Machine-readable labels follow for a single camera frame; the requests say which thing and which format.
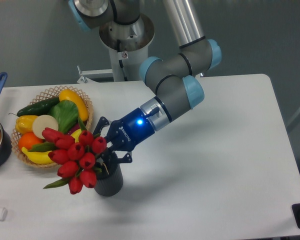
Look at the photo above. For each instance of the yellow plastic banana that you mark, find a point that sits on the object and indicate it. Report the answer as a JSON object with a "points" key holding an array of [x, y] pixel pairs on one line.
{"points": [[54, 148]]}

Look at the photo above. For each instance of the beige round onion slice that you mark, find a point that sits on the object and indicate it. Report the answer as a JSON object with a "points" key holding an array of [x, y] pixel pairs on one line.
{"points": [[42, 122]]}

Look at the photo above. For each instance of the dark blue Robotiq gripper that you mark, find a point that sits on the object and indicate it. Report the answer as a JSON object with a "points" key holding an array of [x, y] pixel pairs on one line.
{"points": [[124, 134]]}

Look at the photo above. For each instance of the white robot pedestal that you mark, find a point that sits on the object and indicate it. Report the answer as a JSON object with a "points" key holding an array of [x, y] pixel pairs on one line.
{"points": [[128, 49]]}

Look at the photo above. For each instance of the green plastic cucumber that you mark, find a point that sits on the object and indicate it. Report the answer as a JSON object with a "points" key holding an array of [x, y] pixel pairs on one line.
{"points": [[38, 108]]}

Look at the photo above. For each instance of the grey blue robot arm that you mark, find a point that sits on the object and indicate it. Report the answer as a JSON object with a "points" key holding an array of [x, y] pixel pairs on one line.
{"points": [[173, 81]]}

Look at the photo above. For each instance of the yellow plastic bell pepper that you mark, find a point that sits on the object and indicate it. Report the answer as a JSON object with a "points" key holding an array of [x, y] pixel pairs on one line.
{"points": [[24, 124]]}

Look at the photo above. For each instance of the green plastic bok choy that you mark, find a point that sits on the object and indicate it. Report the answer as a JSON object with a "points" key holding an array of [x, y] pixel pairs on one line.
{"points": [[66, 113]]}

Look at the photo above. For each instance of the purple plastic eggplant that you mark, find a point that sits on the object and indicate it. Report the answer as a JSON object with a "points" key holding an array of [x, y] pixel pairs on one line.
{"points": [[77, 126]]}

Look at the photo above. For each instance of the orange plastic orange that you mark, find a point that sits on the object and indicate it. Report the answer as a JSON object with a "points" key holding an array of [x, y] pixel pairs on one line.
{"points": [[27, 140]]}

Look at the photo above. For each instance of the dark grey ribbed vase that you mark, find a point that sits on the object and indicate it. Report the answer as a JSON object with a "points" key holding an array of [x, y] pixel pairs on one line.
{"points": [[110, 183]]}

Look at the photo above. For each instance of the yellow plastic squash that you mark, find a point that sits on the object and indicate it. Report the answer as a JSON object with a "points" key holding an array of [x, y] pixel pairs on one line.
{"points": [[70, 95]]}

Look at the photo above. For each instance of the red tulip bouquet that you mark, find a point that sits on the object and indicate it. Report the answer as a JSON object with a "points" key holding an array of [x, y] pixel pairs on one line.
{"points": [[77, 158]]}

